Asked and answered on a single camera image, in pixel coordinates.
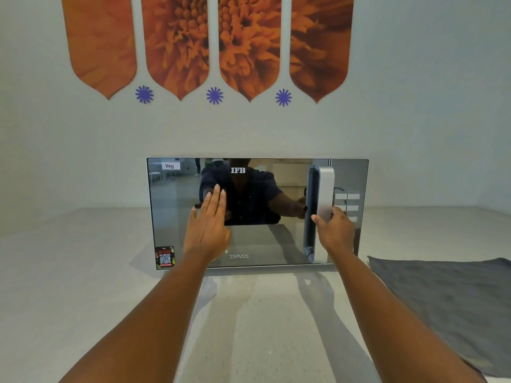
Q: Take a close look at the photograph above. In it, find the person's left forearm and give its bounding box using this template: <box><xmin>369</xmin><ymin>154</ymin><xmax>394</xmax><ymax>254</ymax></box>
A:
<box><xmin>59</xmin><ymin>249</ymin><xmax>218</xmax><ymax>383</ymax></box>

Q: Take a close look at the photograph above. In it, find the grey cloth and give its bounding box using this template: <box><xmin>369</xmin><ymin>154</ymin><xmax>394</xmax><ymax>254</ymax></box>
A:
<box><xmin>367</xmin><ymin>256</ymin><xmax>511</xmax><ymax>380</ymax></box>

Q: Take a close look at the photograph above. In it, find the person's right forearm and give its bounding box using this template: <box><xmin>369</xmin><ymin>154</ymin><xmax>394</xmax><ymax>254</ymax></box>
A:
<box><xmin>327</xmin><ymin>247</ymin><xmax>487</xmax><ymax>383</ymax></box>

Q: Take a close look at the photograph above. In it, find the black code sticker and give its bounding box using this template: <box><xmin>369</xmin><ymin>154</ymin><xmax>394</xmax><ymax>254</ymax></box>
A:
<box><xmin>154</xmin><ymin>246</ymin><xmax>175</xmax><ymax>271</ymax></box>

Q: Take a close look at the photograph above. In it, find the orange petal wall panel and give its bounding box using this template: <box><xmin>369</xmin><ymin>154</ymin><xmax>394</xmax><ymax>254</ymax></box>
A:
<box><xmin>61</xmin><ymin>0</ymin><xmax>138</xmax><ymax>100</ymax></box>

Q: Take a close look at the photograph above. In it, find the person's left hand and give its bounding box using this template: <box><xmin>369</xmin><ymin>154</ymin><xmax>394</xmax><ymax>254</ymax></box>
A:
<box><xmin>183</xmin><ymin>184</ymin><xmax>232</xmax><ymax>262</ymax></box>

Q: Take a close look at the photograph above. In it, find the person's right hand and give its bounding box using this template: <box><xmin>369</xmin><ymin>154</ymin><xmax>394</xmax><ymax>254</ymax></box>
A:
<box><xmin>311</xmin><ymin>206</ymin><xmax>356</xmax><ymax>258</ymax></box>

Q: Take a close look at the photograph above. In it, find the silver mirrored microwave oven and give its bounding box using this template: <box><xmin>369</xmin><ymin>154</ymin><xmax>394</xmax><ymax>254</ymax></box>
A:
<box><xmin>146</xmin><ymin>157</ymin><xmax>369</xmax><ymax>272</ymax></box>

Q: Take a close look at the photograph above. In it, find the silver microwave door handle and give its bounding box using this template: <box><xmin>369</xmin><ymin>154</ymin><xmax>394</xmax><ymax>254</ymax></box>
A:
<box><xmin>303</xmin><ymin>165</ymin><xmax>335</xmax><ymax>265</ymax></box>

